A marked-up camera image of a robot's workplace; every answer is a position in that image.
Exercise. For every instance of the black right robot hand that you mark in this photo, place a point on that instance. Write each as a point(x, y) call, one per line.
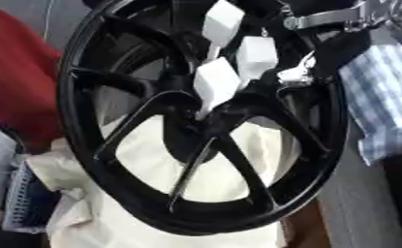
point(338, 53)

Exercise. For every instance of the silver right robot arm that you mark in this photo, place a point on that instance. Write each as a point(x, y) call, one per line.
point(345, 15)

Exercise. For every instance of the black spoked wheel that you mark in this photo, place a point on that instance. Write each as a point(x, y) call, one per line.
point(125, 193)

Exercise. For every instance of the blue white checked cloth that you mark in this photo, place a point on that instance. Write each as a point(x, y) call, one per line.
point(384, 97)

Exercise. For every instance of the cream cloth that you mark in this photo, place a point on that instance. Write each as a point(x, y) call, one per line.
point(153, 155)

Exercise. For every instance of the red fabric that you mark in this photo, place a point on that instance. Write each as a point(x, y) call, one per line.
point(17, 74)

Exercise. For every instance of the grey pierced basket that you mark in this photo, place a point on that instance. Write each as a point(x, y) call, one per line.
point(23, 197)

